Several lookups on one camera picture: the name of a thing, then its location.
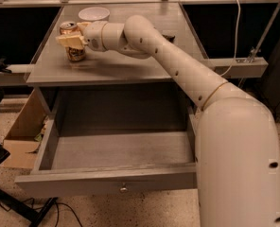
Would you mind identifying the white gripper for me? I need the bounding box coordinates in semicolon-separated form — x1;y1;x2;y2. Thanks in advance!
56;21;108;52

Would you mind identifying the open grey top drawer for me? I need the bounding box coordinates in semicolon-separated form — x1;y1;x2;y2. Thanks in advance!
16;91;197;198

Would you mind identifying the black snack bar wrapper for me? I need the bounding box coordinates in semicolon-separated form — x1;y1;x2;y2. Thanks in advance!
162;34;175;43

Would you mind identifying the grey cabinet with glass top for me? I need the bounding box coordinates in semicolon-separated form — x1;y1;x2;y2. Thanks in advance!
26;3;204;87

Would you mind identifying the orange soda can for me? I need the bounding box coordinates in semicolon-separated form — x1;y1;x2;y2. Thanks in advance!
59;21;85;61

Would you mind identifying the white ceramic bowl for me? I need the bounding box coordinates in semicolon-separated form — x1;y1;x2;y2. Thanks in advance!
79;7;110;22

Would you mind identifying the cardboard box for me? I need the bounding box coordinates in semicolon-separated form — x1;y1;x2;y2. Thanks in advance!
3;91;46;169

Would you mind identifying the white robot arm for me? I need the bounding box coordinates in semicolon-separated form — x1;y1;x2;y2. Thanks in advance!
56;15;280;227

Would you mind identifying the grey metal railing frame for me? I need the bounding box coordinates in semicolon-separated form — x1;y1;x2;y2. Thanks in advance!
0;0;268;87

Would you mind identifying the black chair base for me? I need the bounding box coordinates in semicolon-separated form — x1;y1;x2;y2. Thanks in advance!
0;80;59;227

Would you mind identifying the round metal drawer knob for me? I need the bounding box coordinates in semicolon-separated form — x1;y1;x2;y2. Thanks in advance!
119;185;129;193

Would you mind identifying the black floor cable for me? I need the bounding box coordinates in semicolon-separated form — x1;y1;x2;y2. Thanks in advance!
0;197;84;227

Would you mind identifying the white cable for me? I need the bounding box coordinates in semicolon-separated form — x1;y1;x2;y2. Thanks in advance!
219;0;241;78

